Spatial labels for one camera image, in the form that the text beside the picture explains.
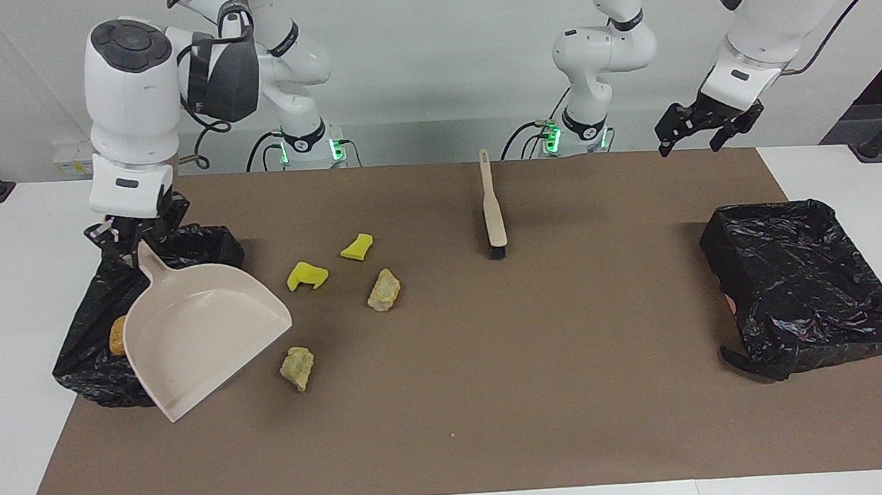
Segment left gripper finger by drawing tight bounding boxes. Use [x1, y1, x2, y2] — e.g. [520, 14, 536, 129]
[708, 104, 767, 151]
[654, 103, 701, 156]

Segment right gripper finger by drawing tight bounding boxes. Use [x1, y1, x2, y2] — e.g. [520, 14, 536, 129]
[153, 191, 192, 244]
[83, 218, 121, 255]

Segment orange sponge block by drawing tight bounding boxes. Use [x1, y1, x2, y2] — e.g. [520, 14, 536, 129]
[107, 315, 129, 358]

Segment beige plastic dustpan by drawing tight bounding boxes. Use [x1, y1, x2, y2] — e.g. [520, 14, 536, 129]
[118, 233, 298, 426]

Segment notched yellow sponge piece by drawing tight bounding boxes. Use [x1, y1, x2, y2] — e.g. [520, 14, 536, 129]
[286, 260, 331, 293]

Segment small curved yellow sponge piece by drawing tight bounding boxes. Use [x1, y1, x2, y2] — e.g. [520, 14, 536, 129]
[339, 233, 375, 262]

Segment beige hand brush black bristles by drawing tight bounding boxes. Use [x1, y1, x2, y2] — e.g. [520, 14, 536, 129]
[477, 148, 510, 261]

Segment beige sponge chunk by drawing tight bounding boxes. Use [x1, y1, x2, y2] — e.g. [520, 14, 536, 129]
[366, 267, 403, 313]
[279, 345, 318, 393]

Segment bin lined with black bag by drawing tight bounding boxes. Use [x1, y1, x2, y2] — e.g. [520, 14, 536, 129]
[698, 195, 882, 385]
[45, 221, 253, 411]

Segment white power strip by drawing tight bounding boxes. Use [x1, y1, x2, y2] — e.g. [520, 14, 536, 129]
[52, 139, 98, 177]

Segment brown table mat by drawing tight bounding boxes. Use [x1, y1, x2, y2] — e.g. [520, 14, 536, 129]
[11, 139, 882, 495]

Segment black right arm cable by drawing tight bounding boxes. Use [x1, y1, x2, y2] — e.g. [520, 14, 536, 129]
[173, 100, 235, 174]

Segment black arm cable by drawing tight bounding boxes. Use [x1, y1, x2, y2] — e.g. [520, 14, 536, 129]
[173, 100, 235, 174]
[779, 0, 882, 75]

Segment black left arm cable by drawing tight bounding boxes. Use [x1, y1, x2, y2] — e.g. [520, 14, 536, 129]
[779, 0, 882, 75]

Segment black left base cable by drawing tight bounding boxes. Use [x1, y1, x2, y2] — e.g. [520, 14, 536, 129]
[498, 118, 558, 160]

